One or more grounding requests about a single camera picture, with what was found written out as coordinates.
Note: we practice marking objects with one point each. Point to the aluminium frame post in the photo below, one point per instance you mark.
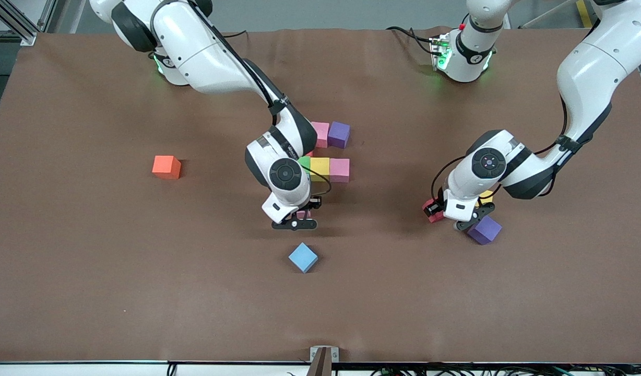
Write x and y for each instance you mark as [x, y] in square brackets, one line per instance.
[27, 37]

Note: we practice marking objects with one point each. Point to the brown table cover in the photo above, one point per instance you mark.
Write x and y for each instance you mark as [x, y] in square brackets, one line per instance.
[143, 292]

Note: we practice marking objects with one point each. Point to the purple foam block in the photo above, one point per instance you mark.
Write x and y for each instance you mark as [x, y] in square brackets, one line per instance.
[486, 231]
[339, 134]

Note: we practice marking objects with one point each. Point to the white table edge rail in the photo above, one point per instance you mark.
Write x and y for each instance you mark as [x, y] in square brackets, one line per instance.
[91, 369]

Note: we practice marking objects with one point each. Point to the yellow foam block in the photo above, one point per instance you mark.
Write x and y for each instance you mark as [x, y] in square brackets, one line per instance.
[320, 167]
[486, 197]

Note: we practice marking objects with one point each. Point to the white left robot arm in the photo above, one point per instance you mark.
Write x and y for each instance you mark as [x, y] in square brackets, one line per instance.
[586, 78]

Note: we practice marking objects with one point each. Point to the green foam block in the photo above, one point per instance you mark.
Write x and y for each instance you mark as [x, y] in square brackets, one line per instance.
[305, 162]

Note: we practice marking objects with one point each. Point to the metal table edge bracket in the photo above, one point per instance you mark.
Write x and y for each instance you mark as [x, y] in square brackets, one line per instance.
[315, 354]

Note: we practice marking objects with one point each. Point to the blue foam block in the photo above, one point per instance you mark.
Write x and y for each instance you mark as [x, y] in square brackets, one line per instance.
[302, 256]

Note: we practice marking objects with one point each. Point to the pink foam block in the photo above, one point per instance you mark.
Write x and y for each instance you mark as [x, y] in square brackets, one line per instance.
[303, 214]
[339, 169]
[321, 134]

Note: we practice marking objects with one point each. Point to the orange foam block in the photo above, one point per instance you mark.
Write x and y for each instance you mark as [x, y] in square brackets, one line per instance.
[165, 166]

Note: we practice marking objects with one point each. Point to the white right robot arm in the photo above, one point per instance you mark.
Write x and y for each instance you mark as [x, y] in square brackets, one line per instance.
[211, 62]

